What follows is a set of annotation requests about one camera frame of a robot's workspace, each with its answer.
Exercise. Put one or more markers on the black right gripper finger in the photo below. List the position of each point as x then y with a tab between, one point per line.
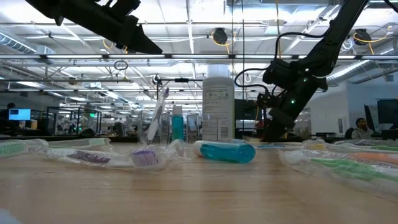
276	129

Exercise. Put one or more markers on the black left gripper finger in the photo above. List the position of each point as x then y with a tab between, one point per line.
136	42

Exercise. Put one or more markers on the blue toothpaste tube white cap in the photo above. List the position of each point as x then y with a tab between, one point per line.
227	152
177	124

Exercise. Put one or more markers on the orange toothbrush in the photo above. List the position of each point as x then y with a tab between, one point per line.
373	157

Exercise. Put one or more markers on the green toothbrush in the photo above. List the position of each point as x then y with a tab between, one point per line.
342	168
379	147
93	142
12	148

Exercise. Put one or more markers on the purple toothbrush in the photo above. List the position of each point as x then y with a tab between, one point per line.
155	123
90	157

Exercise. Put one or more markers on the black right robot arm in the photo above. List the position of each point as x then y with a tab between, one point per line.
342	31

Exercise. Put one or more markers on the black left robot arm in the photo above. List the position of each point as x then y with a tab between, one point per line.
43	7

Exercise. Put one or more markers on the black equipment cabinet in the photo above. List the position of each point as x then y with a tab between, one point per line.
245	113

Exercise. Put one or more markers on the white wipes canister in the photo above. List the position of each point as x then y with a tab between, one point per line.
217	109

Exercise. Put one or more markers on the long ceiling light bar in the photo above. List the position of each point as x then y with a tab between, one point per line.
199	56

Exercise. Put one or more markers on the person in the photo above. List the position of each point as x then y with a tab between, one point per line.
362	129
11	105

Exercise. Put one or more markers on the clear plastic cup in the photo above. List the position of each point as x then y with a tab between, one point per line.
191	130

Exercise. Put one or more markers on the large black monitor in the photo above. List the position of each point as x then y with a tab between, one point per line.
388	112

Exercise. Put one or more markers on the flat computer monitor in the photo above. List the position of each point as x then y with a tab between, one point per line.
19	114

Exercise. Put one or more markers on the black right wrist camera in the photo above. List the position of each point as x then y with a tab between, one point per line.
278	73

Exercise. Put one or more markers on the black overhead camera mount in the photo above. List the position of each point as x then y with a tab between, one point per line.
182	80

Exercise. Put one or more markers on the silver ventilation duct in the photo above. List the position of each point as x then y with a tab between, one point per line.
18	43
357	70

